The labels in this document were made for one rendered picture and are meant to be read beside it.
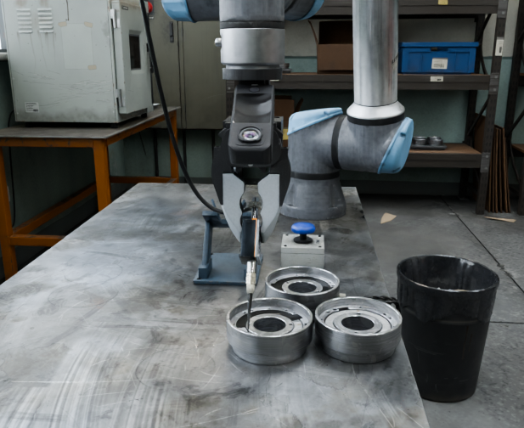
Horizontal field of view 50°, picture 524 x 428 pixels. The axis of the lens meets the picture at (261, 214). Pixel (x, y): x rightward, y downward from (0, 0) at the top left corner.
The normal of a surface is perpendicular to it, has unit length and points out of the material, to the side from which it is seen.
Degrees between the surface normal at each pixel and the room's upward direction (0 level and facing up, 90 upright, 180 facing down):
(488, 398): 0
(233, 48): 90
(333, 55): 82
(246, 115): 32
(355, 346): 90
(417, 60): 90
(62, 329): 0
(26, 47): 90
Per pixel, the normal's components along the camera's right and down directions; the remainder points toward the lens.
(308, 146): -0.45, 0.25
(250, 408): 0.00, -0.96
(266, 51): 0.44, 0.26
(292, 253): -0.09, 0.28
